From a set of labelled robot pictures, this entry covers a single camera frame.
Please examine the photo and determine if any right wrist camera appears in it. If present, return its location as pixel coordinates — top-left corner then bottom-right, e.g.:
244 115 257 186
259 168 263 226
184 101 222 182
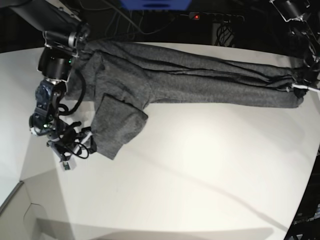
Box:
61 159 77 172

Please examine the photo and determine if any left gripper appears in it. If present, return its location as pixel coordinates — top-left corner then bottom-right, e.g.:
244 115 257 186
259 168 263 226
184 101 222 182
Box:
291 64 320 99

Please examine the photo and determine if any black power strip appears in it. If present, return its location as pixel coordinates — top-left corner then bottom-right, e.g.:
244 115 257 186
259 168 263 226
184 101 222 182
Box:
188 11 245 23

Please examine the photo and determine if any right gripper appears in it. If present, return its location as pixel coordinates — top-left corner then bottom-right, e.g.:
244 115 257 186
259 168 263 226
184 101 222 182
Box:
46 121 97 162

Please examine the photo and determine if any blue plastic bin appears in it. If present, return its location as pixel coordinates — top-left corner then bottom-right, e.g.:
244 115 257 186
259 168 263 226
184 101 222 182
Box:
120 0 192 11

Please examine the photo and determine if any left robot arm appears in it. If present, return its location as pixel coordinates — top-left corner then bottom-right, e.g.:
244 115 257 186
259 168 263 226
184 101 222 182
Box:
270 0 320 97

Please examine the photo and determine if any grey long-sleeve t-shirt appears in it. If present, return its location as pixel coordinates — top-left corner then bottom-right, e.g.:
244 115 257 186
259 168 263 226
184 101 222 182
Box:
66 40 304 159

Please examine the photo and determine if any grey looped cable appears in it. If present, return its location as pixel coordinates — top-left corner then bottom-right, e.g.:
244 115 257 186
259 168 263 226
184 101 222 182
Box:
104 7 176 40

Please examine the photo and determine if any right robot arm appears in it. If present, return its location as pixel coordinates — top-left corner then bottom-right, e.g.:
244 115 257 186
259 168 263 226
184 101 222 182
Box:
0 0 97 170

